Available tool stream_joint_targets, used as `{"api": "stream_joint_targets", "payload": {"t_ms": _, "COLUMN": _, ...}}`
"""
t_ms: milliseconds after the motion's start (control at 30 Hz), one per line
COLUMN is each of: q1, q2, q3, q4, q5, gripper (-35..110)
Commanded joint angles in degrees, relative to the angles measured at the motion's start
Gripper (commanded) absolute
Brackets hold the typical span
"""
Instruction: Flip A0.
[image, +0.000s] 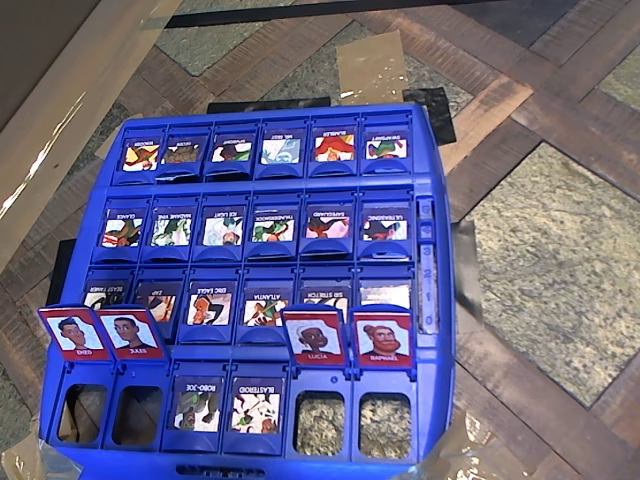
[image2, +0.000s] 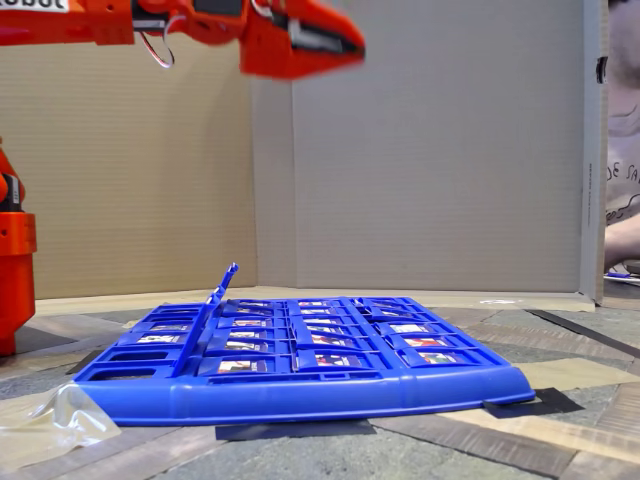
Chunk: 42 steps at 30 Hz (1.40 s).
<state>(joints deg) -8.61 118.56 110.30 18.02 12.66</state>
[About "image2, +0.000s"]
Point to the orange robot base pedestal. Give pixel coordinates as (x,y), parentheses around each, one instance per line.
(15,300)

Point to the person in printed T-shirt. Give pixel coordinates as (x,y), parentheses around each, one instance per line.
(625,175)

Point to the corrugated brown cardboard sheet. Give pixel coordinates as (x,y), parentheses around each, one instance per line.
(150,175)

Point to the blue flip tile Raphael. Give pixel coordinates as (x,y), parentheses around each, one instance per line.
(192,340)

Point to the blue plastic guessing game board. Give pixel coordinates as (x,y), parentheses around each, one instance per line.
(300,400)

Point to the person's bare forearm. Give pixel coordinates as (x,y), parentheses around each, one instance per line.
(622,240)

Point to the folded cardboard box wall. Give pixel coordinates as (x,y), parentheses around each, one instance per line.
(425,150)

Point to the blue flip tile Steve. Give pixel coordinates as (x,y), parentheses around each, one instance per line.
(225,286)

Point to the long black tape strip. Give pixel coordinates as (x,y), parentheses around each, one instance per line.
(575,327)

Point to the black tape piece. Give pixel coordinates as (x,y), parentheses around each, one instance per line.
(550,402)
(87,362)

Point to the blue flip tile Lucia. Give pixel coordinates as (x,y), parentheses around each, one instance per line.
(218,291)

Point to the clear plastic tape piece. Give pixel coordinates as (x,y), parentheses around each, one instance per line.
(60,425)

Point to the blue and white flat object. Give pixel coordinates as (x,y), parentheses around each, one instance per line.
(620,276)

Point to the beige packing tape patch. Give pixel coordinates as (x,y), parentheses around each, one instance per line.
(575,375)

